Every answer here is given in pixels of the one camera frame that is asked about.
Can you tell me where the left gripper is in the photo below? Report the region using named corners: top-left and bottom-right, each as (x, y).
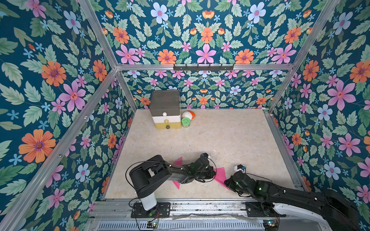
top-left (193, 167), bottom-right (217, 180)

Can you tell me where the pink square paper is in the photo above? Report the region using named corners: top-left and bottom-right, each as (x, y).
top-left (173, 157), bottom-right (183, 190)

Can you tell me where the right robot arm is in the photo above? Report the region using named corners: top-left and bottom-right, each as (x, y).
top-left (224, 171), bottom-right (360, 231)

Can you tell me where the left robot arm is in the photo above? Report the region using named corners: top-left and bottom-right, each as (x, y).
top-left (125, 153), bottom-right (217, 211)

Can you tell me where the green lidded can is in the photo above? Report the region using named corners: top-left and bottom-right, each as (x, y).
top-left (181, 117), bottom-right (191, 128)

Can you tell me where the orange white plush toy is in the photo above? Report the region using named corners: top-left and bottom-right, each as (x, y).
top-left (182, 111), bottom-right (196, 120)

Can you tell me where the small drawer cabinet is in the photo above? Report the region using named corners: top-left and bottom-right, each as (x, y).
top-left (149, 90), bottom-right (182, 130)

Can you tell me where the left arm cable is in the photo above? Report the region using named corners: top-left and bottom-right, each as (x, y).
top-left (196, 157), bottom-right (217, 183)

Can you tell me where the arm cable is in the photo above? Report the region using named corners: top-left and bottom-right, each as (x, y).
top-left (196, 157), bottom-right (217, 183)
top-left (245, 172), bottom-right (274, 183)

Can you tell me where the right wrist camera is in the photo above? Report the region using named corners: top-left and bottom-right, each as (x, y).
top-left (234, 165), bottom-right (246, 173)

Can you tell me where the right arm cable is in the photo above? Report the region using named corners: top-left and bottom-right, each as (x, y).
top-left (245, 172), bottom-right (274, 183)

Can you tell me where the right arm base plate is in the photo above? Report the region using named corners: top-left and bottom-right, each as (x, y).
top-left (245, 202), bottom-right (286, 218)

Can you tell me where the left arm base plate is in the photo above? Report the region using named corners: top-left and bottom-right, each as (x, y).
top-left (131, 202), bottom-right (171, 218)

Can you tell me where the black hook rail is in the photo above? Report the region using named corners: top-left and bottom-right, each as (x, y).
top-left (172, 64), bottom-right (234, 72)

